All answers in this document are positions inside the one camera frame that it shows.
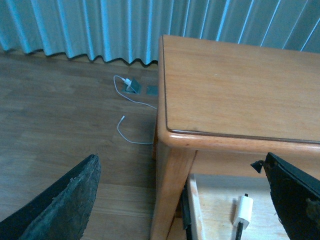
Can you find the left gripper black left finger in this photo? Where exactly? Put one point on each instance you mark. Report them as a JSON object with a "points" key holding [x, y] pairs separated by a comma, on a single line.
{"points": [[62, 211]]}

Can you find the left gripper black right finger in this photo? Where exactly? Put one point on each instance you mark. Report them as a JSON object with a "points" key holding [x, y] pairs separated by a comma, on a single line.
{"points": [[295, 195]]}

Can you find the white charger plug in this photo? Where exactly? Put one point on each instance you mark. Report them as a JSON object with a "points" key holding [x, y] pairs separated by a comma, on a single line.
{"points": [[243, 212]]}

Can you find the wooden drawer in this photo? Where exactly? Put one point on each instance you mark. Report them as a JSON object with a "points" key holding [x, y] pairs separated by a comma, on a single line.
{"points": [[213, 200]]}

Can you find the light wooden nightstand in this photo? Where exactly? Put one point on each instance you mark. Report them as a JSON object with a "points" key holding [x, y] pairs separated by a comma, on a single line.
{"points": [[222, 106]]}

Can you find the open metal floor socket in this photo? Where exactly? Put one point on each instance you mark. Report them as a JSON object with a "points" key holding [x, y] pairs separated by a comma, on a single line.
{"points": [[134, 88]]}

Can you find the white floor plug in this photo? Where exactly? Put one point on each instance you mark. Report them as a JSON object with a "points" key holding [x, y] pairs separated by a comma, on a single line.
{"points": [[127, 81]]}

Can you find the closed metal floor socket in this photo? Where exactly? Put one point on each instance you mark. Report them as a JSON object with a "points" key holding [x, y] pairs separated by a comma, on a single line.
{"points": [[152, 90]]}

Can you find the light blue curtain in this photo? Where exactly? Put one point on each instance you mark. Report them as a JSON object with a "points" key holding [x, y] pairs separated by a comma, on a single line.
{"points": [[130, 29]]}

